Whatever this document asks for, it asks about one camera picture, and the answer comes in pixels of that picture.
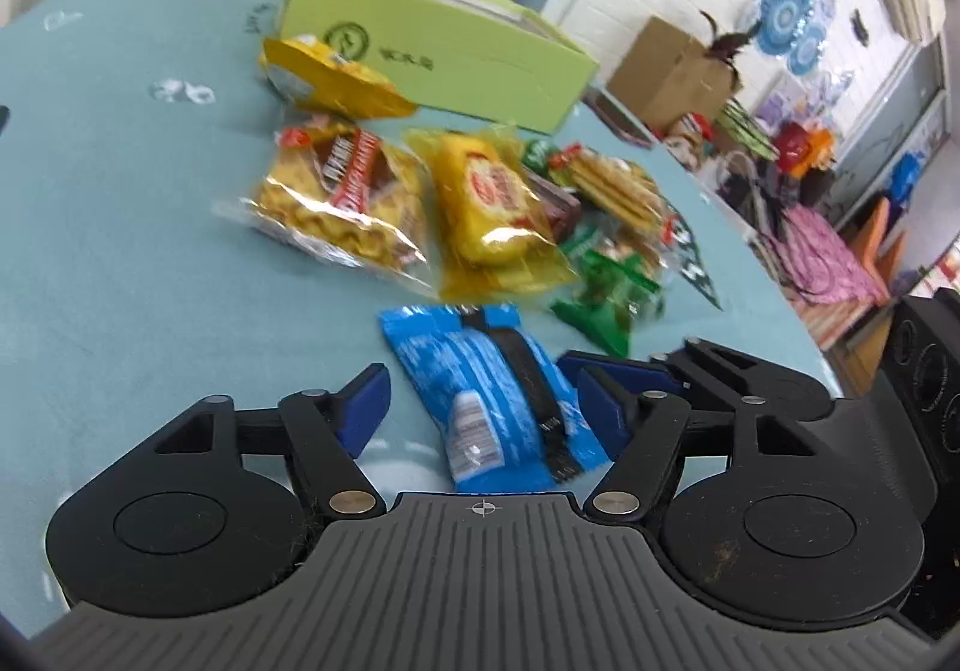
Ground orange chair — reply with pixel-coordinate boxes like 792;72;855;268
855;198;912;301

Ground small green candy packet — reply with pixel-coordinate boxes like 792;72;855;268
521;137;560;173

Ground dark dried plant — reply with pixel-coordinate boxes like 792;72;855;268
697;7;751;80

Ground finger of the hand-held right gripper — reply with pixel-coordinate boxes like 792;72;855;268
556;337;837;417

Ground green cardboard box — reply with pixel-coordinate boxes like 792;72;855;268
279;0;601;134

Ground brown cardboard box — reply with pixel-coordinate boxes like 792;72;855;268
606;15;743;133

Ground pink patterned cloth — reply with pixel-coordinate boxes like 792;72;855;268
765;202;890;312

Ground black and white patterned packet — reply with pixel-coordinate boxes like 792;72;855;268
660;206;725;311

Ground brown chocolate packet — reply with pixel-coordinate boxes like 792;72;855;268
525;165;582;241

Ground blue paper decorations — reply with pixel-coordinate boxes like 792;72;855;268
754;0;837;76

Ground green snack packet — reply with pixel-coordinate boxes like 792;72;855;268
551;228;665;357

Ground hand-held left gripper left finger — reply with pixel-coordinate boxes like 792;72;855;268
150;363;392;520

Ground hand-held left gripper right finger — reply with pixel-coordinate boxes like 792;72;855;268
576;366;835;523

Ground yellow chip bag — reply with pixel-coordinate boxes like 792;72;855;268
260;34;419;119

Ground blue snack packet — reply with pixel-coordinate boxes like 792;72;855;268
377;302;612;494

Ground yellow cake packet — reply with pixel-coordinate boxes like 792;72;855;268
405;125;582;303

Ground waffle snack packet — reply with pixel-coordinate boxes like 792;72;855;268
214;124;436;282

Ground cracker packet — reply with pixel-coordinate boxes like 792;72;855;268
547;145;676;245

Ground red and orange toy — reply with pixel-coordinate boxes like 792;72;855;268
772;120;837;177

